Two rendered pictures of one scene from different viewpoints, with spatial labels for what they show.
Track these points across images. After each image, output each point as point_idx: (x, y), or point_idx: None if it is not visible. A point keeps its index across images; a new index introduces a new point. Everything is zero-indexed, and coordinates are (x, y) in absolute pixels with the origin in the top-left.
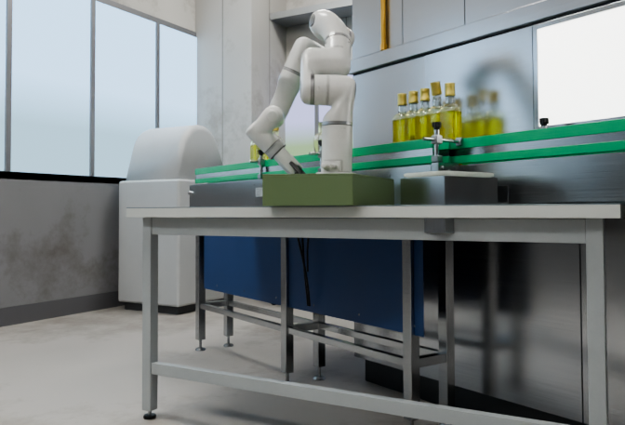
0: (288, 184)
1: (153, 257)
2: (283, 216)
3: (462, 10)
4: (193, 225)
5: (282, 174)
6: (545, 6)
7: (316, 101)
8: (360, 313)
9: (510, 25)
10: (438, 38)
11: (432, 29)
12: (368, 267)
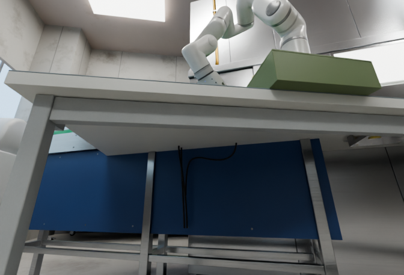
0: (306, 62)
1: (41, 155)
2: (288, 99)
3: (274, 48)
4: (137, 110)
5: (296, 52)
6: (335, 46)
7: (288, 19)
8: (253, 227)
9: (312, 53)
10: (261, 59)
11: (254, 56)
12: (260, 184)
